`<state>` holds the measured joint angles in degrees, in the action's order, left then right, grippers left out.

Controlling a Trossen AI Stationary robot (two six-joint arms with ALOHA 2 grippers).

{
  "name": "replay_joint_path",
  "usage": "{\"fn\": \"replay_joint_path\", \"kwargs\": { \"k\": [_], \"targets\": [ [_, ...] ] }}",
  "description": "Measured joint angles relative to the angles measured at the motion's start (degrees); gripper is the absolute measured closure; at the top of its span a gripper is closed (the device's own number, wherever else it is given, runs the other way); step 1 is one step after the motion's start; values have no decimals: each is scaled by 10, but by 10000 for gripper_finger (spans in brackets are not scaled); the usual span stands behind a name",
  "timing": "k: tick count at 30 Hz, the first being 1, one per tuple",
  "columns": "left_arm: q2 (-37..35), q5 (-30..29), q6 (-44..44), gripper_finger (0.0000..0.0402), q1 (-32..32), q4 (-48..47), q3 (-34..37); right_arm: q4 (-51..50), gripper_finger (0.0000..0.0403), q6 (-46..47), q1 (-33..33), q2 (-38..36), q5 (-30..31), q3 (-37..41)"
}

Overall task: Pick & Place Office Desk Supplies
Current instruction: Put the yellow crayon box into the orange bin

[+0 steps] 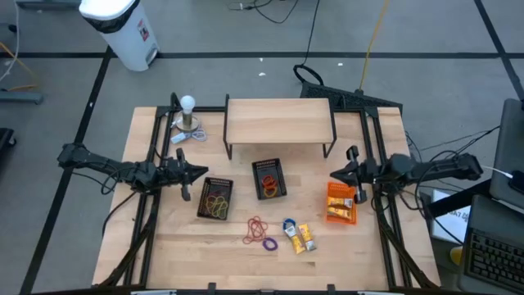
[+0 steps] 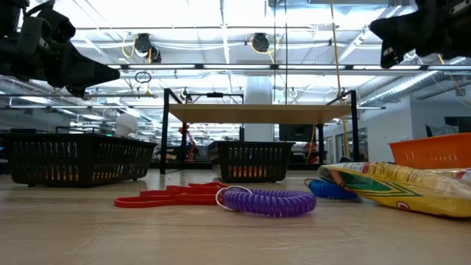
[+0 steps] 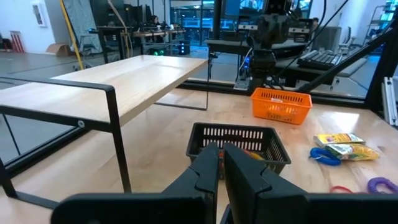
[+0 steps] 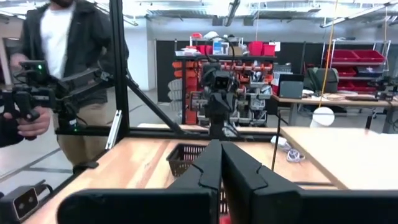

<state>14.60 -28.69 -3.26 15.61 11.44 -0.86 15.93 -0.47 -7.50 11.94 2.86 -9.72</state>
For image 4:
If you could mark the parts rack with small bins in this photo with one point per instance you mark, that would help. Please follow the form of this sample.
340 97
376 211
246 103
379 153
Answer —
189 93

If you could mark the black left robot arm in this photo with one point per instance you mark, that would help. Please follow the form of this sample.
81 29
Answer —
217 129

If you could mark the black frame foot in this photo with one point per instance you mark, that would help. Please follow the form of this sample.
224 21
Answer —
85 166

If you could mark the long wooden workbench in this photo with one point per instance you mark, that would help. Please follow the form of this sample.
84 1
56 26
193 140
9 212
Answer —
342 101

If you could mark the silver metal bracket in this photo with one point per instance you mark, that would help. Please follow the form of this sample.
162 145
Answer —
113 130

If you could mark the black plastic basket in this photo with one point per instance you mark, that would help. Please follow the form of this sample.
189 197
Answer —
177 166

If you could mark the blue and white box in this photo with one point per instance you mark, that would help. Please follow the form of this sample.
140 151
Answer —
220 49

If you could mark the black aluminium rig frame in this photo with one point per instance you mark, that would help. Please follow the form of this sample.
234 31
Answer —
118 62

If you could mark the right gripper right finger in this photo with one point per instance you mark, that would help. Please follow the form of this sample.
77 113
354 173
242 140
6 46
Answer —
255 202

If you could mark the red storage box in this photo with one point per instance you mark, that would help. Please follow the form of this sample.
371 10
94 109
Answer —
255 48
269 50
205 49

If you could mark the large red bin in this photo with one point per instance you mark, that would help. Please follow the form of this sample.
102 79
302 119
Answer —
370 55
342 56

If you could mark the grey blue bin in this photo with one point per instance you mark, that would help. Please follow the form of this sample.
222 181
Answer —
371 71

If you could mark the white power adapter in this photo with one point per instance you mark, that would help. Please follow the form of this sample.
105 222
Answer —
278 141

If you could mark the person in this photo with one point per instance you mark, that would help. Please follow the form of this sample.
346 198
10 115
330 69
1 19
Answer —
81 37

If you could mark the dark grey laptop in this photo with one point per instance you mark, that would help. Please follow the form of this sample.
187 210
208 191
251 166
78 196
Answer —
290 90

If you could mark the olive grey backpack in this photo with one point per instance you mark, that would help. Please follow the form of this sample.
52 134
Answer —
314 79

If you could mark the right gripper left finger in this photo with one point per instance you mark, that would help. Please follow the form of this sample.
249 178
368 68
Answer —
199 199

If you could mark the wooden shelf with black legs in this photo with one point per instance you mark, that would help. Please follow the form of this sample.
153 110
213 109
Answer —
342 155

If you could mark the cardboard box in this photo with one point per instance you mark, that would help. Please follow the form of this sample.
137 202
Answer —
236 51

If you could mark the small red bin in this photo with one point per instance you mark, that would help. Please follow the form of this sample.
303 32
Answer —
346 72

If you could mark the table-level camera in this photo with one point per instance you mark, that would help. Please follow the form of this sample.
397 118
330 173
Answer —
26 203

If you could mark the wide red bin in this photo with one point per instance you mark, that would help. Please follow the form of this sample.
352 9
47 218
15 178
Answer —
357 86

